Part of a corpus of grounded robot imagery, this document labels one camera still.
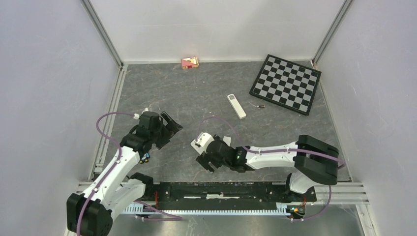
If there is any small white battery cover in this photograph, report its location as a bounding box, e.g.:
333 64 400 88
223 136 232 146

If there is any slim white remote control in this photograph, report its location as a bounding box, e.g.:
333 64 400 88
227 93 246 119

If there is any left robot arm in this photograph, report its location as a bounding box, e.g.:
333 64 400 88
66 111 183 236

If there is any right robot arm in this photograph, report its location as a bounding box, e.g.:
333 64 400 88
191 133 342 201

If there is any blue owl toy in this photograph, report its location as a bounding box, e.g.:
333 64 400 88
139 152 150 164

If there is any red yellow small box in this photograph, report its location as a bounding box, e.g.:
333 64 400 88
181 56 199 69

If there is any black white chessboard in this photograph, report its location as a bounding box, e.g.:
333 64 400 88
249 54 321 116

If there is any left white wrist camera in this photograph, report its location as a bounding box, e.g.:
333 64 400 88
133 108 149 120

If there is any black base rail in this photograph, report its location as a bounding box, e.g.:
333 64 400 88
138 181 317 210

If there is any white cable duct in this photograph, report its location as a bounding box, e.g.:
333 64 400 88
121 203 305 216

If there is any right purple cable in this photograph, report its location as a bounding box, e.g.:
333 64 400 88
195 116 347 222

